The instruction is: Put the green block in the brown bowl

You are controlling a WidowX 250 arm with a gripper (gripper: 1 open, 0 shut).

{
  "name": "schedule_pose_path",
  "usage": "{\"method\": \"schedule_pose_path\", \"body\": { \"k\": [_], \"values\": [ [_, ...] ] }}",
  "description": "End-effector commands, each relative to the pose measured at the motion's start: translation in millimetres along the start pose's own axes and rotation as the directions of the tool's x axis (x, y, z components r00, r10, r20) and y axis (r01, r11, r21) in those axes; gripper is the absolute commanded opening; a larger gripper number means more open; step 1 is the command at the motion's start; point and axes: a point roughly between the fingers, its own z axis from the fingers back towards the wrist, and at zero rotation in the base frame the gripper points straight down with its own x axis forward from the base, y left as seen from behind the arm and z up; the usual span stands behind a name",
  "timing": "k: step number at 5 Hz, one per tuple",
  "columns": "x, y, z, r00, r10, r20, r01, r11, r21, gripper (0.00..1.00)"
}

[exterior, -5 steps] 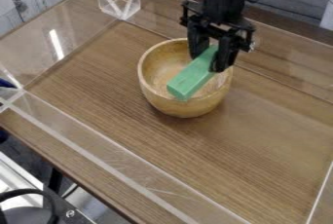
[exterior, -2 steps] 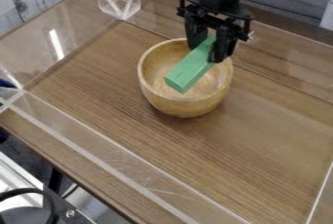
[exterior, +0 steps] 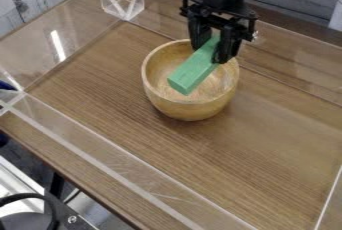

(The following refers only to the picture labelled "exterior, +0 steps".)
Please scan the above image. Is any black cable loop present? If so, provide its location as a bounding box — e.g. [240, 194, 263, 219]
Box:
[0, 193, 61, 230]

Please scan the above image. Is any green rectangular block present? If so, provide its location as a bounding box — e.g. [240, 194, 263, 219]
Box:
[167, 36, 219, 95]

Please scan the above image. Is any black table leg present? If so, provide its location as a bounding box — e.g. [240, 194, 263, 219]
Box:
[49, 173, 65, 199]

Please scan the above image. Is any wooden brown bowl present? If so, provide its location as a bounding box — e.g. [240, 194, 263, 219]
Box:
[140, 39, 240, 121]

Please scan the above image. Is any clear acrylic enclosure wall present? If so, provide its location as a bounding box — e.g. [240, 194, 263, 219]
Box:
[0, 0, 342, 230]

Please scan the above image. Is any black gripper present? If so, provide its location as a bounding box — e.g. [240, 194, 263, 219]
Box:
[180, 0, 258, 64]

